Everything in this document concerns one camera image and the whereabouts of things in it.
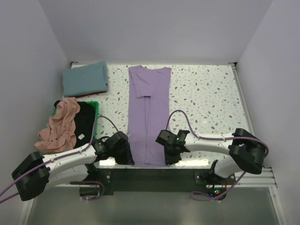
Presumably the purple t-shirt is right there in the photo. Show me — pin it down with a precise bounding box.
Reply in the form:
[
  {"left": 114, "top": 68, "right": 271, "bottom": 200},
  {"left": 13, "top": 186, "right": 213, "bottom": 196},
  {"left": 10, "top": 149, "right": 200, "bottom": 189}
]
[{"left": 128, "top": 66, "right": 171, "bottom": 167}]

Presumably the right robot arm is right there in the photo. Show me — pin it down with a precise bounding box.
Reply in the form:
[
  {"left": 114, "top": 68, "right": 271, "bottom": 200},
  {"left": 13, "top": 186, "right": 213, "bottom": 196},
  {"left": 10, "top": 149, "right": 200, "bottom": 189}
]
[{"left": 156, "top": 128, "right": 269, "bottom": 184}]

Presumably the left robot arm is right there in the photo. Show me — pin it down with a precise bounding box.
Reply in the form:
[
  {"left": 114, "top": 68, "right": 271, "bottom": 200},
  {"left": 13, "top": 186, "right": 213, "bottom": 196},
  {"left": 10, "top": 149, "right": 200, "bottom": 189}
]
[{"left": 12, "top": 131, "right": 134, "bottom": 201}]

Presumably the black t-shirt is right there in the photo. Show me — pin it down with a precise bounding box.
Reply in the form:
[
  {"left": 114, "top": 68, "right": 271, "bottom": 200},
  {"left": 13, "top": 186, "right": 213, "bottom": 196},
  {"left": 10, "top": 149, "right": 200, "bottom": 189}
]
[{"left": 74, "top": 102, "right": 96, "bottom": 149}]

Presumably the green plastic bin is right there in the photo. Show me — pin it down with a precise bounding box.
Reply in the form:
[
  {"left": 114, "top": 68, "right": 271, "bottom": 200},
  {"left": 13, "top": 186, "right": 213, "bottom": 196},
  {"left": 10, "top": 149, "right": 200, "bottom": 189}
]
[{"left": 52, "top": 100, "right": 100, "bottom": 141}]

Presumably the folded dark red t-shirt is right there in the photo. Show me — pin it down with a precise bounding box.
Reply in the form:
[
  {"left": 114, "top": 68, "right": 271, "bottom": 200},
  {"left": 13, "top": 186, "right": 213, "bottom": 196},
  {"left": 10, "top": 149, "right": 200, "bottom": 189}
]
[{"left": 75, "top": 91, "right": 107, "bottom": 98}]

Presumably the pink crumpled t-shirt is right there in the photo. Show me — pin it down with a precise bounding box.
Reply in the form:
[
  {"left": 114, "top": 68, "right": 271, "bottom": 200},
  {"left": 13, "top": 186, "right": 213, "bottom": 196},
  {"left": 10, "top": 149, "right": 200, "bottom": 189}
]
[{"left": 34, "top": 97, "right": 80, "bottom": 154}]

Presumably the folded blue t-shirt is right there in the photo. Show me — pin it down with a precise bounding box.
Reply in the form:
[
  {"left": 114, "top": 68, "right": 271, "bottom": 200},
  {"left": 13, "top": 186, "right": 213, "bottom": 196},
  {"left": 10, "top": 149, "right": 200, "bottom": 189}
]
[{"left": 62, "top": 61, "right": 108, "bottom": 97}]

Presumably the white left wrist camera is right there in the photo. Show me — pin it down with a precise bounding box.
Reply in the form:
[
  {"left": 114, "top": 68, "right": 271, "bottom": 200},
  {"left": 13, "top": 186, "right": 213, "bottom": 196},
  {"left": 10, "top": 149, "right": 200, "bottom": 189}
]
[{"left": 126, "top": 130, "right": 131, "bottom": 137}]

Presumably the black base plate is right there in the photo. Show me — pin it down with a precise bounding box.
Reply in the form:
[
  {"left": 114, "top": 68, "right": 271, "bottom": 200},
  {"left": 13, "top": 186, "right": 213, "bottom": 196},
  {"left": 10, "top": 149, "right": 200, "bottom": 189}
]
[{"left": 70, "top": 167, "right": 237, "bottom": 202}]

